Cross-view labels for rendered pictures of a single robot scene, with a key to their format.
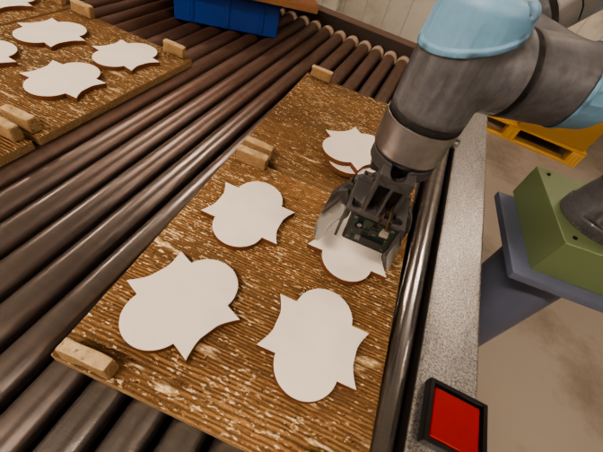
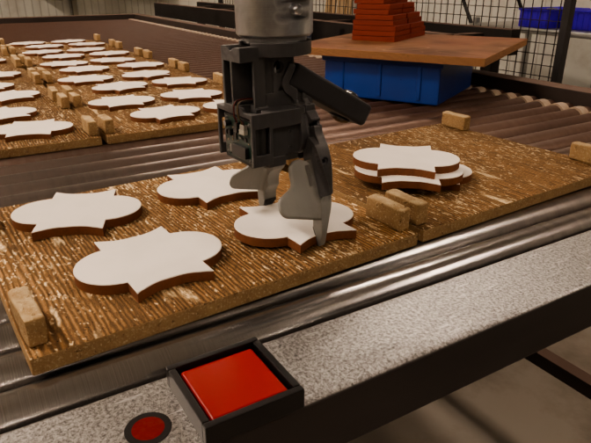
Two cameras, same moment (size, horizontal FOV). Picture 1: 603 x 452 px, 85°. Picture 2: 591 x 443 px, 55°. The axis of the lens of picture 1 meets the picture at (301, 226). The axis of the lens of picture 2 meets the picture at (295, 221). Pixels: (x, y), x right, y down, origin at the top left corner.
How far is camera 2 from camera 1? 0.56 m
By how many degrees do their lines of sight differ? 46
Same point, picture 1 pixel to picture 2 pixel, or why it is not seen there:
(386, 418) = (156, 348)
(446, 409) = (236, 366)
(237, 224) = (186, 186)
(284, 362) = (99, 257)
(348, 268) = (259, 228)
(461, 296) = (436, 318)
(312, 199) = not seen: hidden behind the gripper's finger
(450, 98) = not seen: outside the picture
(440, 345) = (324, 339)
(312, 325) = (161, 248)
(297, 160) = not seen: hidden behind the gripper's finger
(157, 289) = (68, 199)
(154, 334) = (32, 216)
